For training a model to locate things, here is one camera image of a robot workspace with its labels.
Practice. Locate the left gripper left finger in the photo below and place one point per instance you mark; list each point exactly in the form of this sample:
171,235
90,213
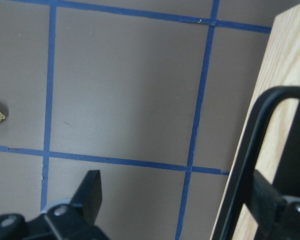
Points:
87,199

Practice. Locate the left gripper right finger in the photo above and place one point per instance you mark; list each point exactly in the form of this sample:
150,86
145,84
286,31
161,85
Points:
267,203

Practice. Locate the black metal drawer handle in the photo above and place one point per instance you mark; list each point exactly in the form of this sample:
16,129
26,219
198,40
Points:
286,178

